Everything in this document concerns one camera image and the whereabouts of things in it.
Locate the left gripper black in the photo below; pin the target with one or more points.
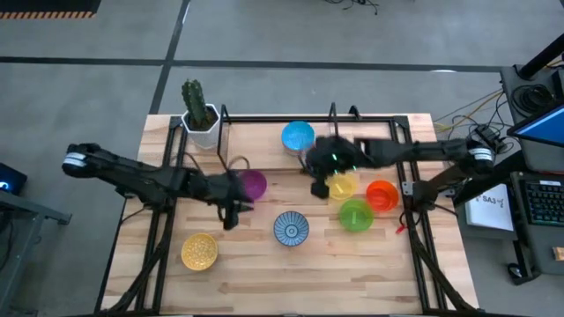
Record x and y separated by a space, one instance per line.
216 187

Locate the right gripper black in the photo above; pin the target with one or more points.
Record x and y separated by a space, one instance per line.
337 156

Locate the yellow plastic bowl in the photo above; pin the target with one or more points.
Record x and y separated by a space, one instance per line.
346 187

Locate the purple plastic bowl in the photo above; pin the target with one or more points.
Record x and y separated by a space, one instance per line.
257 185

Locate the green plastic bowl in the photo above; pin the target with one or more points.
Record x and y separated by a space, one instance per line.
356 216

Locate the red patterned ceramic bowl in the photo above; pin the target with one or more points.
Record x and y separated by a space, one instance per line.
291 229

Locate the orange patterned ceramic bowl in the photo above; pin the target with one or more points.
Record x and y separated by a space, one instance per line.
199 252

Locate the teal patterned ceramic bowl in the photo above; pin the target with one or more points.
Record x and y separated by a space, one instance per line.
298 136

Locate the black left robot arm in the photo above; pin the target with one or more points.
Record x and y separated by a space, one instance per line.
132 174

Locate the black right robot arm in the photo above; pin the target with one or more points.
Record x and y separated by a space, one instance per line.
418 152

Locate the orange plastic bowl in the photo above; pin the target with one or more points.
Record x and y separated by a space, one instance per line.
382 196

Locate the white hexagonal plant pot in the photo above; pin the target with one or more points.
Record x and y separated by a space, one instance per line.
205 136

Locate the red clip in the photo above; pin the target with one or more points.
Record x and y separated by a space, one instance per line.
400 228

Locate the green cactus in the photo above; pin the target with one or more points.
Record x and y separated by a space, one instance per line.
194 101

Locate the white printed paper sheet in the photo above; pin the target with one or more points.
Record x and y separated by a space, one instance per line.
489 211

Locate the black power adapter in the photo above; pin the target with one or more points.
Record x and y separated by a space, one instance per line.
487 132

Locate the grey side table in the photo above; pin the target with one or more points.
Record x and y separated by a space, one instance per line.
26 211

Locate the black equipment cart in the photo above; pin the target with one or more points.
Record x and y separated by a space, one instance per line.
529 251

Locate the black keyboard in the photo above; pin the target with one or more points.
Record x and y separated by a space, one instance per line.
546 202

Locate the black device with blue light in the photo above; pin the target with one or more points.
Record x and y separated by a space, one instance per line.
13 178

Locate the monitor with blue screen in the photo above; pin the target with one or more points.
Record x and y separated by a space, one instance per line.
544 127

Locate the small wooden block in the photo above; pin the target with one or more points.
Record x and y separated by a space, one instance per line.
558 253

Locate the black pole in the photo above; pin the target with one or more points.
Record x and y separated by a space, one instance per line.
544 57

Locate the black mat with hazard stripe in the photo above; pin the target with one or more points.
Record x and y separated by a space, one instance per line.
44 5

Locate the black metal frame wooden shelf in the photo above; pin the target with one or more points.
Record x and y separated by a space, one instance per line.
260 145

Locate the silver metal bracket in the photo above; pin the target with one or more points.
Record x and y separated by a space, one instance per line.
407 188

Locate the black aluminium rig frame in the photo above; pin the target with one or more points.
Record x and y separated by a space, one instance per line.
374 119

